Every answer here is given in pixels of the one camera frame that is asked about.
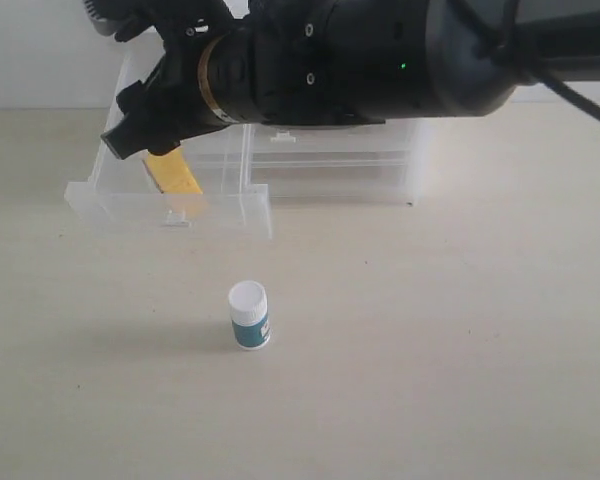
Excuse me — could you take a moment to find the white plastic drawer cabinet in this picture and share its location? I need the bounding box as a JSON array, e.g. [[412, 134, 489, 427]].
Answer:
[[107, 49, 426, 207]]

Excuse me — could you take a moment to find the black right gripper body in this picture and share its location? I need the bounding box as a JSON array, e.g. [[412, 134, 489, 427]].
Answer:
[[102, 1, 260, 159]]

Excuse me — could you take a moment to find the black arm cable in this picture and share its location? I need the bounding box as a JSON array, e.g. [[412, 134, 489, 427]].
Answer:
[[449, 0, 600, 134]]

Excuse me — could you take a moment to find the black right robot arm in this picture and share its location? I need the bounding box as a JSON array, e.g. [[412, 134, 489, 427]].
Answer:
[[84, 0, 600, 159]]

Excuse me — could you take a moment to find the white capped teal bottle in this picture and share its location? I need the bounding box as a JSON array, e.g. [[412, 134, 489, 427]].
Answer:
[[228, 280, 271, 350]]

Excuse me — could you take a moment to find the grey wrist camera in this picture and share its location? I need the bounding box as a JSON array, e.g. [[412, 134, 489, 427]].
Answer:
[[82, 0, 133, 37]]

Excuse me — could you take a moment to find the yellow rectangular box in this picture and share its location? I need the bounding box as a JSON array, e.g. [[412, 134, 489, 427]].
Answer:
[[143, 147, 208, 218]]

